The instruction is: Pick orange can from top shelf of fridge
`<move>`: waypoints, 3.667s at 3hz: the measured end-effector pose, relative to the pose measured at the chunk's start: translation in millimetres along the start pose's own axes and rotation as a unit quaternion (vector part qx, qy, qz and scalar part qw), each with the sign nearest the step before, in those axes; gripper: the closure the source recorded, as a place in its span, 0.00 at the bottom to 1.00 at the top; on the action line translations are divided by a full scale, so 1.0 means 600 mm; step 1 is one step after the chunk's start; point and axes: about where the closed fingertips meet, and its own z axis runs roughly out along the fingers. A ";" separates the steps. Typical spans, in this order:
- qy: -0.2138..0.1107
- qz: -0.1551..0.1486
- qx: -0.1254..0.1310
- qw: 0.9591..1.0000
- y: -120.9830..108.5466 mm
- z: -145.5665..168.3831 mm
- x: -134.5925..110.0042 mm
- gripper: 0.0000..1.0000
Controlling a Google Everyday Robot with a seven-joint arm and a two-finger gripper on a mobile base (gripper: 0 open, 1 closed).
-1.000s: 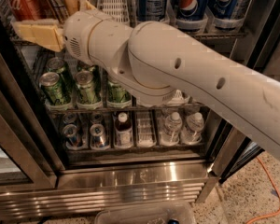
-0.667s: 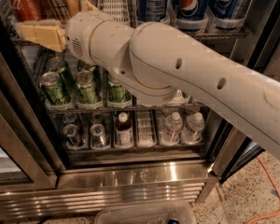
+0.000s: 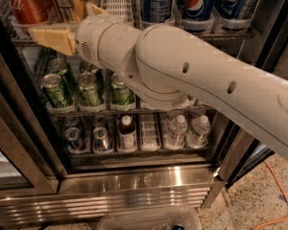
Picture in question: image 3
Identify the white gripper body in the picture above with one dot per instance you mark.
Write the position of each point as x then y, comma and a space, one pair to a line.
87, 37

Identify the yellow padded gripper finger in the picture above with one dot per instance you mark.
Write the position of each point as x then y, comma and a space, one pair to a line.
92, 9
62, 41

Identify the orange gold soda can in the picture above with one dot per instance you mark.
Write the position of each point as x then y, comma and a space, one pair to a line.
70, 11

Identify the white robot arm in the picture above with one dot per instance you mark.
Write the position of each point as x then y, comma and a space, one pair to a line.
164, 64

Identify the green can back left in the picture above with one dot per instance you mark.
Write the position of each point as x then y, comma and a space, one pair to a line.
62, 68

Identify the green can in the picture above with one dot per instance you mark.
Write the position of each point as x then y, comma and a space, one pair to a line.
120, 92
86, 67
56, 91
62, 68
89, 90

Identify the red cola can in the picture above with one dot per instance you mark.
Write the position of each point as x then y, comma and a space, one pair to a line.
30, 12

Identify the green can front left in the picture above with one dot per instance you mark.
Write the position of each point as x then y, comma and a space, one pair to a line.
56, 91

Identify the blue can label side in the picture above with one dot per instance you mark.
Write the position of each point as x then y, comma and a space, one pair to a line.
155, 11

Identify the silver blue can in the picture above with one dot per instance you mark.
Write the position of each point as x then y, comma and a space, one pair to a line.
100, 121
73, 121
74, 138
101, 142

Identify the silver blue can back left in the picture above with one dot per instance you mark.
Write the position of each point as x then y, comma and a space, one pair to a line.
73, 121

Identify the blue pepsi can middle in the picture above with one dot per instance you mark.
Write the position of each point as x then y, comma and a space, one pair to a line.
196, 16

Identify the silver blue can front left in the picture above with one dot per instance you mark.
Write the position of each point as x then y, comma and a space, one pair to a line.
74, 138

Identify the stainless steel fridge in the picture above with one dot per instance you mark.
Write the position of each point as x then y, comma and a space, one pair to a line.
93, 185

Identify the empty white tray bottom shelf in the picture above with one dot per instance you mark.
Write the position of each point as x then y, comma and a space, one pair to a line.
149, 133

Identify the fridge glass door left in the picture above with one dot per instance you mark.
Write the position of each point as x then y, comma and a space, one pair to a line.
26, 172

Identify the fridge sliding door right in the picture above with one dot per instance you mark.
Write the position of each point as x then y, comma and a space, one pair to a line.
247, 153

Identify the dark drink bottle white cap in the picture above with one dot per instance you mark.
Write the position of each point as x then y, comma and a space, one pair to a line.
127, 134

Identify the clear water bottle left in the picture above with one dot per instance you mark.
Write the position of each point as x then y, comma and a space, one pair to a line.
176, 132

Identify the clear water bottle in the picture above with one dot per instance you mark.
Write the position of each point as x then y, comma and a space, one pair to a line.
176, 132
198, 132

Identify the clear water bottle right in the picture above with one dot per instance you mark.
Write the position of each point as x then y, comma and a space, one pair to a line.
198, 132

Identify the clear plastic bin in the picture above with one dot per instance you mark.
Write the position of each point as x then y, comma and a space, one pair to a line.
166, 218

